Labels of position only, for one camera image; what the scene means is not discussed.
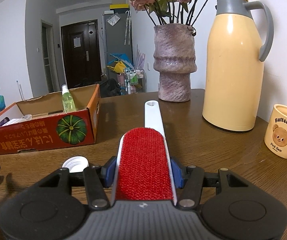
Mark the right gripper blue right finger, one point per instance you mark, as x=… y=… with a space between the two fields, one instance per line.
x=178 y=171

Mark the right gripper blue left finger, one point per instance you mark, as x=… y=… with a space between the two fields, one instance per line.
x=108 y=172

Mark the white plastic bottle cap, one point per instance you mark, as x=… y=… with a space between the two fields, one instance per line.
x=76 y=164

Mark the red white lint brush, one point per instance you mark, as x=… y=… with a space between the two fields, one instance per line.
x=143 y=166

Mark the green spray bottle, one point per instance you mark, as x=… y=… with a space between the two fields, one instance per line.
x=67 y=100

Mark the white jar in box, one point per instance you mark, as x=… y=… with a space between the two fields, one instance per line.
x=18 y=120

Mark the red cardboard pumpkin box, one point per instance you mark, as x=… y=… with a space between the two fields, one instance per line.
x=50 y=127

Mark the yellow thermos jug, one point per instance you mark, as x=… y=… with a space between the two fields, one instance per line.
x=239 y=42

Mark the cream bear mug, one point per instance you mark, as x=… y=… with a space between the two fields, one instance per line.
x=276 y=133

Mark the pink textured ceramic vase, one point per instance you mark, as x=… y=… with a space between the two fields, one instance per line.
x=174 y=59

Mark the dark wooden door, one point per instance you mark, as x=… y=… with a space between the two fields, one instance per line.
x=81 y=54

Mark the grey refrigerator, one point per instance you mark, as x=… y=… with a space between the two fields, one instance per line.
x=114 y=39

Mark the wire rack with bottles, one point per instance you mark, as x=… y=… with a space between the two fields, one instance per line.
x=134 y=80

